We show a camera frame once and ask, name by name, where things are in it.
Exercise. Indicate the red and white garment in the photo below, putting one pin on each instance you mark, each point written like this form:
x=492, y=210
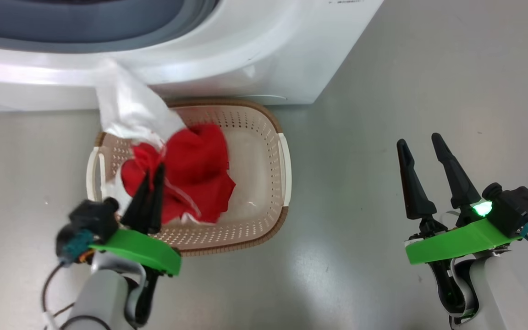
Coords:
x=195, y=174

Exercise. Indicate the white front-load washing machine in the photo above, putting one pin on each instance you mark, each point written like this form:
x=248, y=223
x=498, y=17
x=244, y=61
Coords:
x=268, y=46

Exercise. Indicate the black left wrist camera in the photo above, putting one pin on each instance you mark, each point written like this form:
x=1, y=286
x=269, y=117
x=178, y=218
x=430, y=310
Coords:
x=90, y=220

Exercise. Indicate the grey rubber door gasket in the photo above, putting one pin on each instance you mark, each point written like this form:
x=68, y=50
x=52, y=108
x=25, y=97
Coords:
x=108, y=27

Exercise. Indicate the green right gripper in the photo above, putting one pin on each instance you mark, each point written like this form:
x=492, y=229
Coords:
x=456, y=243

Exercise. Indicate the cream laundry basket brown rim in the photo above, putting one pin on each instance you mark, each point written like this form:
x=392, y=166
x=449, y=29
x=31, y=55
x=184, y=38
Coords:
x=259, y=165

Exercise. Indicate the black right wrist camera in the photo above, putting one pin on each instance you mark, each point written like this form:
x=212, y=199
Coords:
x=516, y=206

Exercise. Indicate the round white drain filter cover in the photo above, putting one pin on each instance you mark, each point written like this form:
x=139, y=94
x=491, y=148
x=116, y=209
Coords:
x=268, y=97

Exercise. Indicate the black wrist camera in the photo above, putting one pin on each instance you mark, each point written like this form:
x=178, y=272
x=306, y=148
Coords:
x=516, y=206
x=90, y=220

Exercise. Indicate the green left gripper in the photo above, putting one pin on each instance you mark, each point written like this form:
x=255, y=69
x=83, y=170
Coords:
x=145, y=250

